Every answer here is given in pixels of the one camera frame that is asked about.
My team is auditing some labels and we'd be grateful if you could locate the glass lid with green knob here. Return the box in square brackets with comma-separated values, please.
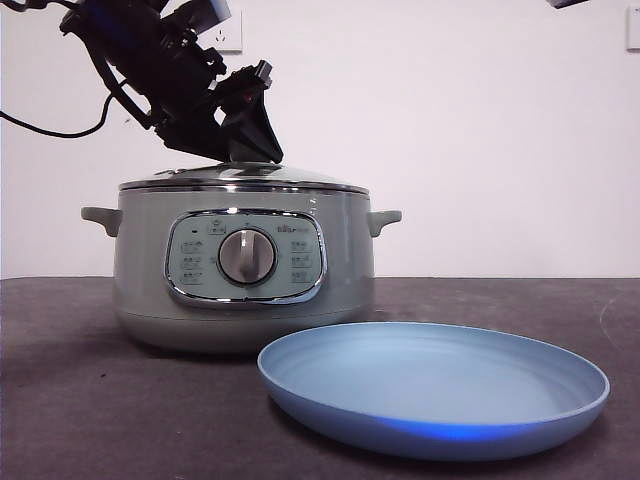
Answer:
[118, 158, 367, 194]

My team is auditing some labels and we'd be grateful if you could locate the pale green electric steamer pot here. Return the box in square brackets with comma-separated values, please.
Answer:
[80, 187, 403, 356]

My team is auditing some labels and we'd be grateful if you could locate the light blue round plate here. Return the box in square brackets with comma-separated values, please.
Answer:
[256, 321, 611, 462]

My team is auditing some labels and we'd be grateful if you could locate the white wall power socket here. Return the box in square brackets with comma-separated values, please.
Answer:
[213, 9, 244, 55]

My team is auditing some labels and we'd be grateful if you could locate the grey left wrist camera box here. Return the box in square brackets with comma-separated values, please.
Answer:
[191, 0, 232, 32]

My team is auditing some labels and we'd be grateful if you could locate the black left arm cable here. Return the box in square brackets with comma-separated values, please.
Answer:
[0, 64, 151, 139]

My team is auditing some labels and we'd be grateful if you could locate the white wall switch plate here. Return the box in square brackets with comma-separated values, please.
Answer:
[626, 7, 640, 52]

